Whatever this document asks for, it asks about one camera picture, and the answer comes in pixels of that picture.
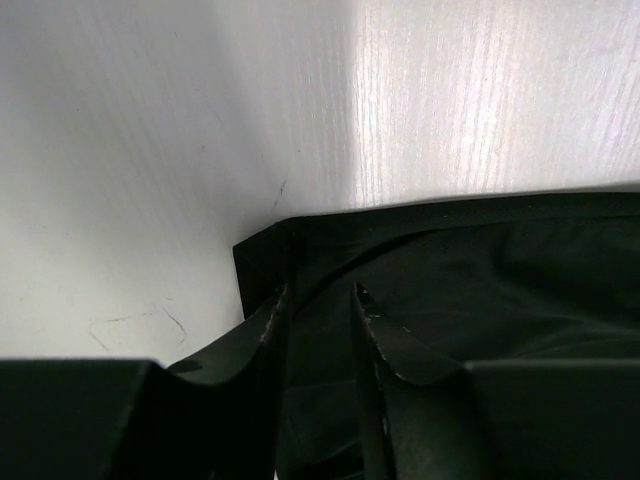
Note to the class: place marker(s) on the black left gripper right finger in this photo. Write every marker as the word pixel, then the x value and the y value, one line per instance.
pixel 418 419

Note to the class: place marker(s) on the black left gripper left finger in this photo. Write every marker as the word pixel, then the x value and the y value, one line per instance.
pixel 220 419

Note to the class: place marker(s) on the black t-shirt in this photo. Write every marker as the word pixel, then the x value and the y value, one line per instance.
pixel 536 296

